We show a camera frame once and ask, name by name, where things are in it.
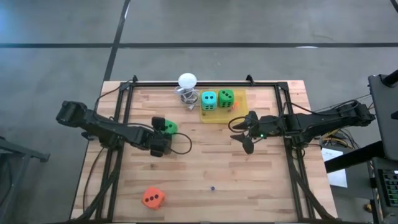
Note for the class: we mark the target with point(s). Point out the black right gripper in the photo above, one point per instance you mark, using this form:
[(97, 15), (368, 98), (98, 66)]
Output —
[(267, 127)]

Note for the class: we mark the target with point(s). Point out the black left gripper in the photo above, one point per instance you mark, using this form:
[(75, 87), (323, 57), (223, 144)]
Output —
[(158, 144)]

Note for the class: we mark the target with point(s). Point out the large green foam die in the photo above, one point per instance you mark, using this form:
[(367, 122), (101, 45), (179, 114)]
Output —
[(171, 127), (226, 98)]

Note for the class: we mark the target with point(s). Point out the large teal foam die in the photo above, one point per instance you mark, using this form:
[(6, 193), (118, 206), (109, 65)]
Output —
[(209, 99)]

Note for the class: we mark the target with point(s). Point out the large orange foam die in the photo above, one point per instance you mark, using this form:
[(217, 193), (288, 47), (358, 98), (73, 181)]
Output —
[(153, 198)]

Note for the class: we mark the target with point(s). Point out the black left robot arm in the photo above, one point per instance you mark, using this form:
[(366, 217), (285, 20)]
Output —
[(102, 127)]

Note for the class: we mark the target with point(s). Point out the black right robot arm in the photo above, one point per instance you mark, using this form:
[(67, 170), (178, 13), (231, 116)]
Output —
[(326, 121)]

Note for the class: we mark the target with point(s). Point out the small orange die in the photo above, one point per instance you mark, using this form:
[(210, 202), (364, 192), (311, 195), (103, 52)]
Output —
[(236, 105)]

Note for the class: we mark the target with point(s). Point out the yellow translucent plastic bin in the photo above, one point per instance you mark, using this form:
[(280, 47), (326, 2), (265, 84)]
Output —
[(217, 118)]

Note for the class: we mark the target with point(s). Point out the white mushroom-shaped lamp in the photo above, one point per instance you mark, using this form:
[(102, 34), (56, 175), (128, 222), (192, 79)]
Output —
[(187, 80)]

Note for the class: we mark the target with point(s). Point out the white paper sheet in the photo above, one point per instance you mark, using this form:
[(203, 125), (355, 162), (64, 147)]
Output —
[(339, 179)]

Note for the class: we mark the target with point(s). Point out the black stand crossbar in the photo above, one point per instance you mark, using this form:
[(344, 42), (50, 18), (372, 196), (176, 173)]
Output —
[(351, 157)]

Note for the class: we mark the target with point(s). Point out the grey metal stand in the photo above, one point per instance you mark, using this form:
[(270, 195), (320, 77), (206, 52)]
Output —
[(18, 149)]

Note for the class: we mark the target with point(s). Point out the dark grey equipment panel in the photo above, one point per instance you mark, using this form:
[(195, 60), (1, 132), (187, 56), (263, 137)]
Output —
[(385, 118)]

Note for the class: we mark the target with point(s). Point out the keyboard with teal keys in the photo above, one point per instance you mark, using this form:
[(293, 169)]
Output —
[(391, 186)]

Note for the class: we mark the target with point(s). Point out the black aluminium table frame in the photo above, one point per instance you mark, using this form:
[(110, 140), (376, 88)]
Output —
[(224, 84)]

